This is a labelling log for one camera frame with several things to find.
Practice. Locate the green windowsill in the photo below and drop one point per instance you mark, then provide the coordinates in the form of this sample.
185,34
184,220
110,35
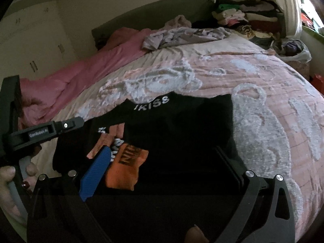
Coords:
313,31

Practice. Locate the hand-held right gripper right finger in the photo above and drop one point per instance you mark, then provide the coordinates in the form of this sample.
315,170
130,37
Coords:
231,167

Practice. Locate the white curtain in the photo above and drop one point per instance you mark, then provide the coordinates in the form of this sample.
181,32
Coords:
286,5

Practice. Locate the person's left hand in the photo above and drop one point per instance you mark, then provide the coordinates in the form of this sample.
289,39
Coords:
6,189

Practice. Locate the crumpled lilac garment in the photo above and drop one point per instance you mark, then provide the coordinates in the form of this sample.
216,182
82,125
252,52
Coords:
177,36

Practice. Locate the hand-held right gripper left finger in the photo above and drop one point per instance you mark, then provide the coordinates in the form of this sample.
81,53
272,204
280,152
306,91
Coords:
97,168

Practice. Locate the dark green pillow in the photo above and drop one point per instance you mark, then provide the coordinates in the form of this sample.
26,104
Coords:
151,12

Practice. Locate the pink patterned bed cover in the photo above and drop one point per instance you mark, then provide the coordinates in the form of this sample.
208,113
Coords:
265,81

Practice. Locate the cream wardrobe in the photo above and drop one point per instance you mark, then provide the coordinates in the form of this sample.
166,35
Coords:
30,43

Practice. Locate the black printed t-shirt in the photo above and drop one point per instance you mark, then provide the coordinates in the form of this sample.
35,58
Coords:
177,131

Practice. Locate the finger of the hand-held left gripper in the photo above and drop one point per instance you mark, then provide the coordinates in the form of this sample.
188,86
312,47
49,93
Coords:
68,125

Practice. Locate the red bag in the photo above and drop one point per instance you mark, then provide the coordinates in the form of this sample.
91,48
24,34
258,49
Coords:
317,83

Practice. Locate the translucent plastic bag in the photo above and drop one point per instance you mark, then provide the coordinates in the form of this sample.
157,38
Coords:
291,48

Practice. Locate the fuzzy pink garment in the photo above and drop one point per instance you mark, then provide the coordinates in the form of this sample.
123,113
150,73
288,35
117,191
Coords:
178,21

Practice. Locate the pile of folded clothes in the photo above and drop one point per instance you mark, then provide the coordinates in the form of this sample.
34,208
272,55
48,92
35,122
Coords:
253,15

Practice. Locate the pink duvet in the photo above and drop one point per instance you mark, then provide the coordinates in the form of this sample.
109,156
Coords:
88,68

